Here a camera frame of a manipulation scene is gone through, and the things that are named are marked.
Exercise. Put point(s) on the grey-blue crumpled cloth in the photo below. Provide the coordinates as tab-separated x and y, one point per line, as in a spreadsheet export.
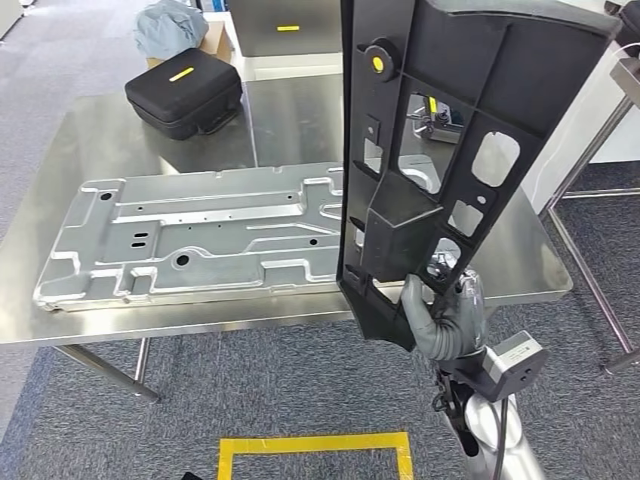
170	30

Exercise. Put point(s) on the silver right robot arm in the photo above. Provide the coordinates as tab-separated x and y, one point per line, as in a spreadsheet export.
520	457

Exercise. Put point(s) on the steel side table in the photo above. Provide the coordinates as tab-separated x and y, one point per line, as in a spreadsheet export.
630	79

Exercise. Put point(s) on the black zip carrying case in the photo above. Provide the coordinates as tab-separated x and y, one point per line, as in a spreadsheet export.
190	106

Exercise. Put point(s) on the grey metal cabinet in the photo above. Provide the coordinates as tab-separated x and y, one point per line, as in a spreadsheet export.
260	40

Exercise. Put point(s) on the brown cardboard box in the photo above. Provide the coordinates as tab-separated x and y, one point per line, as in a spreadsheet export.
217	40

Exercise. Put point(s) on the black plastic panel part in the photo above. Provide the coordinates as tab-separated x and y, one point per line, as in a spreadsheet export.
525	66

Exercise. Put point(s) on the yellow floor tape square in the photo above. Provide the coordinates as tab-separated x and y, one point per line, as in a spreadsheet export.
310	442

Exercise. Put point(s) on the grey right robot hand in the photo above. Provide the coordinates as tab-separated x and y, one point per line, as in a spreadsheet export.
460	331

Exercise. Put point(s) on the yellow tape strip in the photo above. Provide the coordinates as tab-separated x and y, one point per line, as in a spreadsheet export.
287	28
181	74

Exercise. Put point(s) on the stamped silver metal plate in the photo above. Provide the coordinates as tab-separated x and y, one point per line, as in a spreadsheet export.
200	225

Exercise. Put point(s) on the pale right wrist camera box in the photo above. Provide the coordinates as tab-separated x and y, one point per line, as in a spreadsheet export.
515	358

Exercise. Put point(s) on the black robot left foot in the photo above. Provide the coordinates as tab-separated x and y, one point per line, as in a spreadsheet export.
192	476

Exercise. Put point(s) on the stainless steel workbench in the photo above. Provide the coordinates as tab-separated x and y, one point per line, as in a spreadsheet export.
300	119

